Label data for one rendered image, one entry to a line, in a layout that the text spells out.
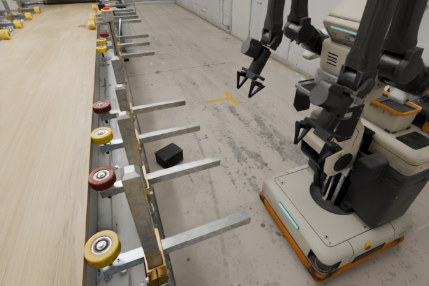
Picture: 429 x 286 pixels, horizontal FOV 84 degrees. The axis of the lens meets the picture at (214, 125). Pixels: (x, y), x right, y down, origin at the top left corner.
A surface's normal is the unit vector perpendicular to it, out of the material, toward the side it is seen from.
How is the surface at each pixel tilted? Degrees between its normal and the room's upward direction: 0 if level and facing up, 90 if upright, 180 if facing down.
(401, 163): 90
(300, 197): 0
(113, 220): 0
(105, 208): 0
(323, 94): 65
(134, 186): 90
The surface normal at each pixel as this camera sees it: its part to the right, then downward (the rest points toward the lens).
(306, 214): 0.00, -0.82
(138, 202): 0.37, 0.53
